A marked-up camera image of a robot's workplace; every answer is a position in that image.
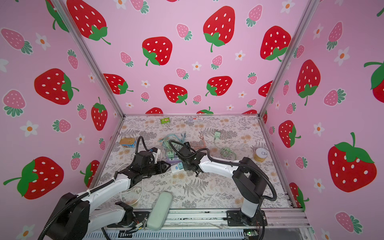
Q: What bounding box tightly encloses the green snack packet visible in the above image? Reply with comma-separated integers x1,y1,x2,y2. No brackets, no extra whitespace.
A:
161,118,170,124

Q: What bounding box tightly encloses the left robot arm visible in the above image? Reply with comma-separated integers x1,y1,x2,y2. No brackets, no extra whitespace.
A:
38,148,171,240

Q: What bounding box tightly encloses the orange pink cable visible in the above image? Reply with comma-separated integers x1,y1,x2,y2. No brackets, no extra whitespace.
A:
199,135,214,148

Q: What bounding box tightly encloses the green charger cable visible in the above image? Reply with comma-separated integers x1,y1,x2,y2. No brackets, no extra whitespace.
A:
158,133,189,151
220,146,238,160

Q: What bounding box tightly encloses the white power cord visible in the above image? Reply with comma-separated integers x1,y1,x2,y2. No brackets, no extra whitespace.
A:
115,149,163,206

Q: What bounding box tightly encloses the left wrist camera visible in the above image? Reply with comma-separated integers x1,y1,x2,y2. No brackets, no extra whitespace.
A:
150,148,162,162

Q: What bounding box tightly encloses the yellow tape roll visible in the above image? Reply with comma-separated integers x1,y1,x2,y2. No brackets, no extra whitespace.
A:
254,148,269,163

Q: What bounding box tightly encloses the pale green oblong case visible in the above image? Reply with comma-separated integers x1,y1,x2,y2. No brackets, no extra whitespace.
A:
146,192,173,231

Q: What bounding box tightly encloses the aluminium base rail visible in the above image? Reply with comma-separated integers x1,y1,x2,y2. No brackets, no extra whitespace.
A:
65,208,313,240

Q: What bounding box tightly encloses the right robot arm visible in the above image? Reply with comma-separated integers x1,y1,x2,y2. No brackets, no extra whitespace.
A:
169,140,277,226

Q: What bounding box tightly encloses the small clear packet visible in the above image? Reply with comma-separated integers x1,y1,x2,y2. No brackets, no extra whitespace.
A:
188,117,204,122

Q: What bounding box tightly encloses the purple power strip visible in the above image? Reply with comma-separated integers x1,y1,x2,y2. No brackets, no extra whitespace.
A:
166,157,182,165

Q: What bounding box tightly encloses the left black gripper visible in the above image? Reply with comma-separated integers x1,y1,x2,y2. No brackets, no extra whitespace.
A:
142,160,172,178

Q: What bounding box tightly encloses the white blue power strip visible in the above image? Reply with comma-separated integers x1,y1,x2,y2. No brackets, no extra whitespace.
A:
171,163,184,175

